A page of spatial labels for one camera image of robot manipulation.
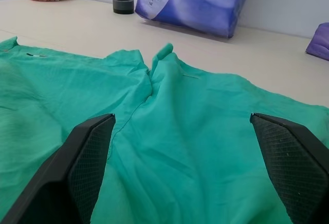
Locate large purple tissue pack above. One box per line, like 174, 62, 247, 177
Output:
134, 0, 254, 39

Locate small purple tissue pack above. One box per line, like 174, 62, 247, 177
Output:
305, 22, 329, 62

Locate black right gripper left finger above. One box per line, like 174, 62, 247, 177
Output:
0, 113, 116, 224

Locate green shorts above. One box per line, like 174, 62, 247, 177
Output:
0, 36, 329, 224

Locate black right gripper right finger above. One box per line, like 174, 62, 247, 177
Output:
250, 113, 329, 224

